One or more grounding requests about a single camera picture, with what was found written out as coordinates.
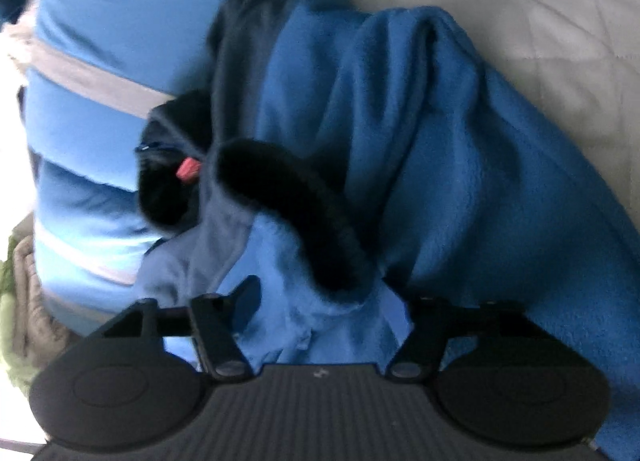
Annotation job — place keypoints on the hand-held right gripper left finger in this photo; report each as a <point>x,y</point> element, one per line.
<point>245,298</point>

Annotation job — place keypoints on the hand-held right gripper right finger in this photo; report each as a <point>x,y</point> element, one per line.
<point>425,331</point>

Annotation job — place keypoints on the blue fleece jacket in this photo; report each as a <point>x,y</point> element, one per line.
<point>425,141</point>

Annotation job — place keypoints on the beige knitted blanket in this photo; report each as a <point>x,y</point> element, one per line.
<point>40,306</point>

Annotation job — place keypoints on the green cloth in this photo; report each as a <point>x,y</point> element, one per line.
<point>10,341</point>

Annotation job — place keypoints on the blue striped pillow teal end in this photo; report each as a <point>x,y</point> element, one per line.
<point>115,11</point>

